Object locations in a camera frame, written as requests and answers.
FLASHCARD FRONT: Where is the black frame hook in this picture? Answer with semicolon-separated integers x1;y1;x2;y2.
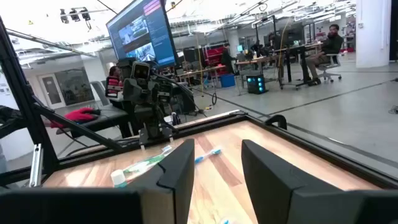
264;114;288;131

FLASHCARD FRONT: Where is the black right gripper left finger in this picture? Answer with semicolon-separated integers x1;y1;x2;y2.
0;138;195;224

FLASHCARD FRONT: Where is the white column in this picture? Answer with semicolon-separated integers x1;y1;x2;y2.
355;0;392;68

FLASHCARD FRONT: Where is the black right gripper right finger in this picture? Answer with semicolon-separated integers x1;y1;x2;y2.
241;139;398;224

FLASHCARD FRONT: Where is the silver metal bracket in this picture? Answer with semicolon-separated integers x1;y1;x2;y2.
29;142;44;188

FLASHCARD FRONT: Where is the person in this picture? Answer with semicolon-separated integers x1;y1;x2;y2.
105;65;124;100
220;42;238;75
305;24;345;87

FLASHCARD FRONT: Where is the computer tower with blue lights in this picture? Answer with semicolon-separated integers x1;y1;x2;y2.
246;73;267;95

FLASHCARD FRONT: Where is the black framed desk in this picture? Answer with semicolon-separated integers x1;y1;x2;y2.
269;42;324;91

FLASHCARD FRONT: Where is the black padded bench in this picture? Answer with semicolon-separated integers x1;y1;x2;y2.
55;105;133;139

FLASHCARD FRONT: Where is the red tool cabinet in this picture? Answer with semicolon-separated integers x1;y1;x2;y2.
203;45;225;75

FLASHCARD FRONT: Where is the black aluminium table frame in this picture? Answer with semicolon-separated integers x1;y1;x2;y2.
0;15;398;191

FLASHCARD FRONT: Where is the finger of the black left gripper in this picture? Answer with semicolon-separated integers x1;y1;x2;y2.
138;126;150;147
160;123;175;141

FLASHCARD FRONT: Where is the blue mouthwash bottle white cap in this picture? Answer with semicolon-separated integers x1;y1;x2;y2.
110;169;129;189

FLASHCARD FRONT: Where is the wooden top desk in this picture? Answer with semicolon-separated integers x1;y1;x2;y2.
177;64;226;86

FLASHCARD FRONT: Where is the green toothbrush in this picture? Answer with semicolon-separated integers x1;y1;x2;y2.
123;144;174;175

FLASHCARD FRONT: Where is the large display monitor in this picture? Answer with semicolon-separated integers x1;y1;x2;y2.
105;0;180;68

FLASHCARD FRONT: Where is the red cloth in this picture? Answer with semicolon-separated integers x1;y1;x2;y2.
49;107;101;129

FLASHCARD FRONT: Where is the white office chair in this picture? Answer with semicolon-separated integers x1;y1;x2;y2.
316;53;343;83

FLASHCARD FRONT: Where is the blue storage bin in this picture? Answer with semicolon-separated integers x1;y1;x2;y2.
220;73;236;89

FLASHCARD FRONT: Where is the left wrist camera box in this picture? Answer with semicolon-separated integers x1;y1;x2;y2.
131;61;151;80

